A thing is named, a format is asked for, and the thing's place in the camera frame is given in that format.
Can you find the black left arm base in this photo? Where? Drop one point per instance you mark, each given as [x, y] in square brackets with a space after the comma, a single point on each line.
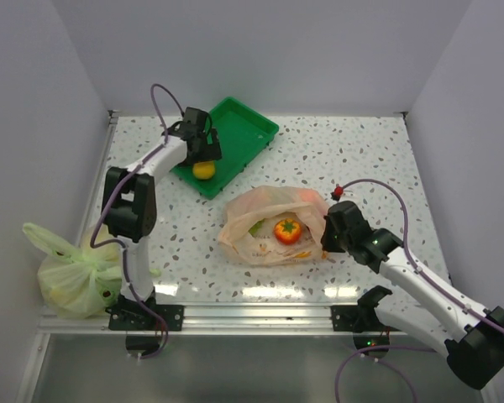
[128, 315]

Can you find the red fruit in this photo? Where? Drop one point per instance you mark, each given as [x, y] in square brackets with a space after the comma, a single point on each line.
[287, 231]

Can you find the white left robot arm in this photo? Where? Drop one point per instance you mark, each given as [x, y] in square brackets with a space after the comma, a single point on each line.
[129, 208]

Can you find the aluminium side rail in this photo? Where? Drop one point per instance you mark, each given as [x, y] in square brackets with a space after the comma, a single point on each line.
[113, 116]

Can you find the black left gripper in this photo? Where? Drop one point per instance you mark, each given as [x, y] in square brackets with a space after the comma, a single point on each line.
[211, 151]

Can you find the red cable connector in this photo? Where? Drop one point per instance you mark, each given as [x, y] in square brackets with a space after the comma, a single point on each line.
[337, 193]

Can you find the green translucent plastic bag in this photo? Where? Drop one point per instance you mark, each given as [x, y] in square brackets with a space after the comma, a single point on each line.
[80, 281]

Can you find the orange translucent plastic bag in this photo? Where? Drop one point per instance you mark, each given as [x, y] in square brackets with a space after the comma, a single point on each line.
[272, 204]

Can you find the green grape bunch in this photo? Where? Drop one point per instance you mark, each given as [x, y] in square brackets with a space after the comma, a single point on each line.
[256, 227]

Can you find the aluminium front rail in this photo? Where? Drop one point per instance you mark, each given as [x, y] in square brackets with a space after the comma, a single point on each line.
[225, 319]

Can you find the green plastic tray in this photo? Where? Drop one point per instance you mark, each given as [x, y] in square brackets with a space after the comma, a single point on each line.
[243, 133]

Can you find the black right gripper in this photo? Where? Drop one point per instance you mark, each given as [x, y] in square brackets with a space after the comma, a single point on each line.
[326, 242]

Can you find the yellow lemon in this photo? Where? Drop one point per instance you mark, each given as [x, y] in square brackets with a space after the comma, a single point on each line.
[204, 171]

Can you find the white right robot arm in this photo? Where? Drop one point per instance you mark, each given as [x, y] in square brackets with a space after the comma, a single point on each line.
[418, 302]

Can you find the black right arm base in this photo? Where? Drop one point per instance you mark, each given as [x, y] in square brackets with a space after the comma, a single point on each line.
[360, 316]

